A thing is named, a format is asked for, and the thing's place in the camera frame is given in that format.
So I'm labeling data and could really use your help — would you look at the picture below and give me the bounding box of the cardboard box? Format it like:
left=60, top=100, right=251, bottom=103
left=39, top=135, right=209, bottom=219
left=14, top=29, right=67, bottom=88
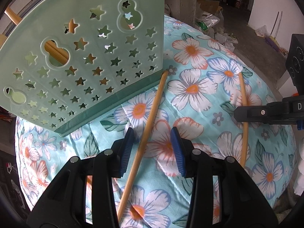
left=196, top=0, right=224, bottom=17

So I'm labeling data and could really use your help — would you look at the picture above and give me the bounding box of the crumpled white plastic bag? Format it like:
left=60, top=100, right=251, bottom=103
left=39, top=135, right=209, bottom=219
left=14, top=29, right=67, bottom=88
left=214, top=27, right=238, bottom=51

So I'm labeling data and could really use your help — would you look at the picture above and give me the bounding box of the floral turquoise blanket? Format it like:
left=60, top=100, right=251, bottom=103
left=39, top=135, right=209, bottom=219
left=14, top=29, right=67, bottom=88
left=14, top=14, right=298, bottom=228

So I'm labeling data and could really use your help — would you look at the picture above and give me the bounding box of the small translucent plastic bag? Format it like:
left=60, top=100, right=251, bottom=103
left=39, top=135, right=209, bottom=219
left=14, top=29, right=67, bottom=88
left=255, top=25, right=272, bottom=39

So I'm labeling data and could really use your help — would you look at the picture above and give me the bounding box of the bunch of wooden chopsticks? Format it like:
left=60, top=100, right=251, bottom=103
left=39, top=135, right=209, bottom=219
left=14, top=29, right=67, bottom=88
left=5, top=0, right=74, bottom=61

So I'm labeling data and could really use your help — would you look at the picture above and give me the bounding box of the concrete kitchen counter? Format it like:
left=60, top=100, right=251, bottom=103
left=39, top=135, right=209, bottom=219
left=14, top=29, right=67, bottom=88
left=165, top=0, right=198, bottom=22

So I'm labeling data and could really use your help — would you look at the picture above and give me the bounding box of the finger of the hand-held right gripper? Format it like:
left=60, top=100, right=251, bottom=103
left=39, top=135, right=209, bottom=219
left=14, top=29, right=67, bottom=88
left=234, top=104, right=270, bottom=124

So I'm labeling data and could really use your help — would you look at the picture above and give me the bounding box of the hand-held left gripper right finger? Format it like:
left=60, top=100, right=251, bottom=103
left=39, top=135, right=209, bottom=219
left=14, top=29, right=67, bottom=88
left=170, top=127, right=278, bottom=228

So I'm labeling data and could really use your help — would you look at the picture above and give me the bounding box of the single wooden chopstick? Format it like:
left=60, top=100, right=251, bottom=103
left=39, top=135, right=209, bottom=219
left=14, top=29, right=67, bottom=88
left=238, top=72, right=250, bottom=168
left=117, top=70, right=169, bottom=222

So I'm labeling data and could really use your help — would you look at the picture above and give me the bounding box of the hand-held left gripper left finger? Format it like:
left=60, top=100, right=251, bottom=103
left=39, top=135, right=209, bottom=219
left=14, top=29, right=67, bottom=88
left=27, top=128, right=135, bottom=228

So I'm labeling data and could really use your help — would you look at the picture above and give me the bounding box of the purple broom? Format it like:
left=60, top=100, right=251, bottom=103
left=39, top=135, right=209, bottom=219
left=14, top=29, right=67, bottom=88
left=266, top=11, right=283, bottom=51

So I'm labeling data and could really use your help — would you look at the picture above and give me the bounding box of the silver green packet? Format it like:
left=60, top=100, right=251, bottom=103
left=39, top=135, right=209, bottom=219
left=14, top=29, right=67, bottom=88
left=196, top=14, right=220, bottom=33

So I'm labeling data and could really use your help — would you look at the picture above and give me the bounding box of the person's right hand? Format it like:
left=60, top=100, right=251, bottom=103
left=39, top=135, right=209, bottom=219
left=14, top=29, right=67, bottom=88
left=294, top=142, right=304, bottom=195

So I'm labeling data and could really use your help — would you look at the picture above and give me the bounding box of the green plastic utensil holder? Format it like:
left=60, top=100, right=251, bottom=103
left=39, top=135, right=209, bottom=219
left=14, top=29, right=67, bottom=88
left=3, top=0, right=166, bottom=137

